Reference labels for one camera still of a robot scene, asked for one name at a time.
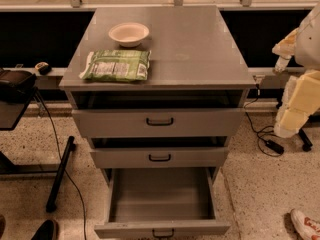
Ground grey bottom drawer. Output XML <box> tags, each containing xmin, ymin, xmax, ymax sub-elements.
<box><xmin>95</xmin><ymin>167</ymin><xmax>230</xmax><ymax>239</ymax></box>

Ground grey drawer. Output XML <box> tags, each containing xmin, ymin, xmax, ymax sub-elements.
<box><xmin>95</xmin><ymin>167</ymin><xmax>230</xmax><ymax>239</ymax></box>
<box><xmin>91</xmin><ymin>137</ymin><xmax>228</xmax><ymax>169</ymax></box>
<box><xmin>72</xmin><ymin>92</ymin><xmax>243</xmax><ymax>138</ymax></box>

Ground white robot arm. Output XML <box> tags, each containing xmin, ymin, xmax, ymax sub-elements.
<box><xmin>272</xmin><ymin>4</ymin><xmax>320</xmax><ymax>138</ymax></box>

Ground grey drawer cabinet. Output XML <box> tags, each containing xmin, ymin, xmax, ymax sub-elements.
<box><xmin>60</xmin><ymin>6</ymin><xmax>254</xmax><ymax>181</ymax></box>

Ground grey middle drawer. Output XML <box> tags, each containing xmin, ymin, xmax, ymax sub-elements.
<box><xmin>91</xmin><ymin>137</ymin><xmax>228</xmax><ymax>169</ymax></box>

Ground grey top drawer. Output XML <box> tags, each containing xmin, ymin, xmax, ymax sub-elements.
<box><xmin>72</xmin><ymin>92</ymin><xmax>243</xmax><ymax>138</ymax></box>

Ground green snack bag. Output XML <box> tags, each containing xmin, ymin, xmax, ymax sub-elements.
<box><xmin>79</xmin><ymin>50</ymin><xmax>151</xmax><ymax>82</ymax></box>

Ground white paper bowl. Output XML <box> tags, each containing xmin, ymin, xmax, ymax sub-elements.
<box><xmin>108</xmin><ymin>22</ymin><xmax>150</xmax><ymax>48</ymax></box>

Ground black tape measure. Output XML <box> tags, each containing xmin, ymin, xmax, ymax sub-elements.
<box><xmin>35</xmin><ymin>62</ymin><xmax>52</xmax><ymax>75</ymax></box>

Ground clear plastic bottle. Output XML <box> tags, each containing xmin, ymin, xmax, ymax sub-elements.
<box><xmin>273</xmin><ymin>56</ymin><xmax>291</xmax><ymax>74</ymax></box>

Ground black bag on table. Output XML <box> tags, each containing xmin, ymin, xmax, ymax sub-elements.
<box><xmin>0</xmin><ymin>69</ymin><xmax>36</xmax><ymax>103</ymax></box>

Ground black side table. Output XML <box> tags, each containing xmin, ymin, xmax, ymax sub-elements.
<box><xmin>0</xmin><ymin>87</ymin><xmax>76</xmax><ymax>213</ymax></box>

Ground black stand leg right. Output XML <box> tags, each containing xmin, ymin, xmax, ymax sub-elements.
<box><xmin>275</xmin><ymin>97</ymin><xmax>314</xmax><ymax>153</ymax></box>

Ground black shoe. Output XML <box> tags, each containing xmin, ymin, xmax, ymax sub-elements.
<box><xmin>31</xmin><ymin>220</ymin><xmax>58</xmax><ymax>240</ymax></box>

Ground white red sneaker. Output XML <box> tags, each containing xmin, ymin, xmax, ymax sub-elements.
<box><xmin>290</xmin><ymin>209</ymin><xmax>320</xmax><ymax>240</ymax></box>

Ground black cable on floor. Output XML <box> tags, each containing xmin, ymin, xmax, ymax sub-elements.
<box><xmin>35</xmin><ymin>92</ymin><xmax>88</xmax><ymax>240</ymax></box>

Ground black power adapter cable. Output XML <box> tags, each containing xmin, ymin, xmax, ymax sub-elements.
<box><xmin>243</xmin><ymin>83</ymin><xmax>285</xmax><ymax>158</ymax></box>

